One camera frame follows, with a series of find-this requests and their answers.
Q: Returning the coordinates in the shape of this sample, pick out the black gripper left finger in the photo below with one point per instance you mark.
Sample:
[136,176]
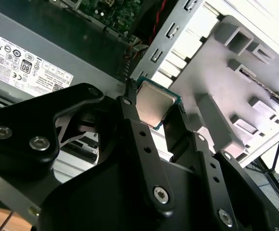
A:
[21,120]

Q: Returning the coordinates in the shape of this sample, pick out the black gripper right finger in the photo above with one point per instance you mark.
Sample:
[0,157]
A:
[238,192]

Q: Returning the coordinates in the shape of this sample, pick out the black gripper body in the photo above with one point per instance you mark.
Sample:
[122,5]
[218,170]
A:
[93,197]

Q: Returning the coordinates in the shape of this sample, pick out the silver CPU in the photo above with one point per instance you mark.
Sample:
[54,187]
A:
[154,101]

